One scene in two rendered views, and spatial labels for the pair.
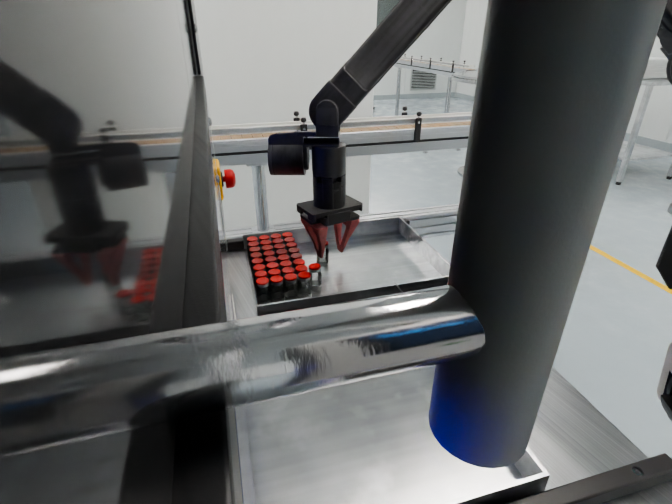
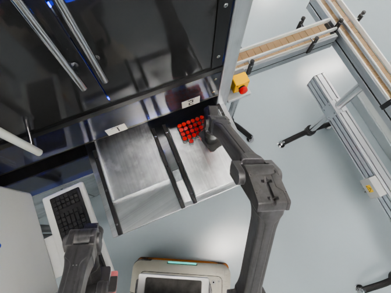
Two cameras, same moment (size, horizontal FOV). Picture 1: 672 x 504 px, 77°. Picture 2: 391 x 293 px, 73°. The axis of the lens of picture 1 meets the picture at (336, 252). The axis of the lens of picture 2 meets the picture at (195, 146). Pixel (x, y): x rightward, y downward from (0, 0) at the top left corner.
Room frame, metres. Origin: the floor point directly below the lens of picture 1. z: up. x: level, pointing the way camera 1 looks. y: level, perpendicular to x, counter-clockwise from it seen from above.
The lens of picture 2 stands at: (0.58, -0.36, 2.06)
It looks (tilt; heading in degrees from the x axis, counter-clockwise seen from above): 72 degrees down; 82
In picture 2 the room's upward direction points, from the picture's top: 2 degrees clockwise
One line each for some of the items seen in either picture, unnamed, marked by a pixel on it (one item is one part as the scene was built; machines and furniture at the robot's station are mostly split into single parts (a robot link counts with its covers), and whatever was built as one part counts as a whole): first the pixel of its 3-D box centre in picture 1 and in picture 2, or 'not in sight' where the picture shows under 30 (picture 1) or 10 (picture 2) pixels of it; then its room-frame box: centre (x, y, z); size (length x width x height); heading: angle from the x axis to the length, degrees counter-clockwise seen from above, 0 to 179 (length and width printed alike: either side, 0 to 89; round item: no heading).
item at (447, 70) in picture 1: (400, 60); not in sight; (6.37, -0.88, 0.92); 3.60 x 0.15 x 0.16; 16
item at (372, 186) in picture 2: not in sight; (372, 187); (1.67, -0.23, 0.50); 0.12 x 0.05 x 0.09; 106
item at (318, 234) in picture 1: (326, 232); not in sight; (0.69, 0.02, 0.95); 0.07 x 0.07 x 0.09; 31
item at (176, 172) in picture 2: not in sight; (181, 185); (0.55, -0.16, 0.91); 0.14 x 0.03 x 0.06; 106
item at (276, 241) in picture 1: (283, 265); (198, 129); (0.65, 0.09, 0.90); 0.18 x 0.02 x 0.05; 16
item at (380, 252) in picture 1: (342, 261); (208, 150); (0.68, -0.01, 0.90); 0.34 x 0.26 x 0.04; 106
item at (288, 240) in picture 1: (295, 263); (200, 134); (0.66, 0.07, 0.90); 0.18 x 0.02 x 0.05; 16
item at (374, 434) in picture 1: (333, 418); (129, 156); (0.33, 0.00, 0.90); 0.34 x 0.26 x 0.04; 106
